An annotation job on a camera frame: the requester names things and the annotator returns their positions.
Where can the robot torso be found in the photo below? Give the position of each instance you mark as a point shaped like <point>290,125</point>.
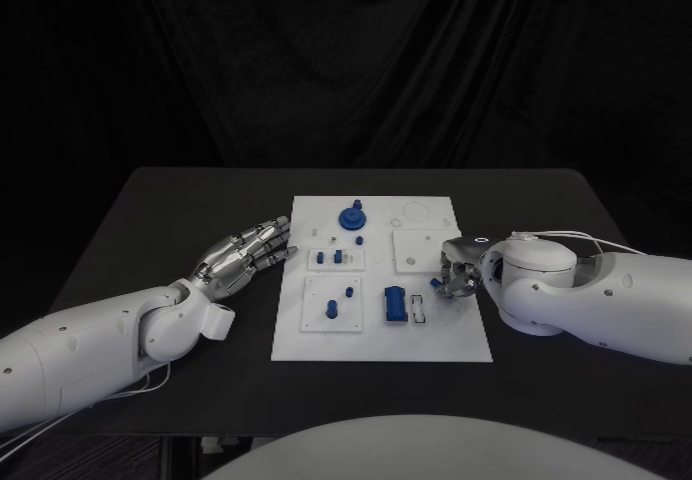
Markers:
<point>433,450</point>

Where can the blue gear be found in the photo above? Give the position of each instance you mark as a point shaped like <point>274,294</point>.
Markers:
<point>352,218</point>

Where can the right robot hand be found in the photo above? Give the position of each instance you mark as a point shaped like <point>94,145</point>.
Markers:
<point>459,262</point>

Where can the white task board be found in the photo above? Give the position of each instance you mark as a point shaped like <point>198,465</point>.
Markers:
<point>378,285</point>

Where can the blue long cylinder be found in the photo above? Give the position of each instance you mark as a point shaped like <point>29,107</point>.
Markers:
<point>332,309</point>

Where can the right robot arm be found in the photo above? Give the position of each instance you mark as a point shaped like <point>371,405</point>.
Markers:
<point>567,296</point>

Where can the blue rectangular block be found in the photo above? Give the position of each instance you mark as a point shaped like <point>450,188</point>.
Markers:
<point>395,303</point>

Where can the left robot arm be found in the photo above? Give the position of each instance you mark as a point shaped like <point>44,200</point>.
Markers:
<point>81,345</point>

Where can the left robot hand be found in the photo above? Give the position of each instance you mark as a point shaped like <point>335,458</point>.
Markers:
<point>238,255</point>

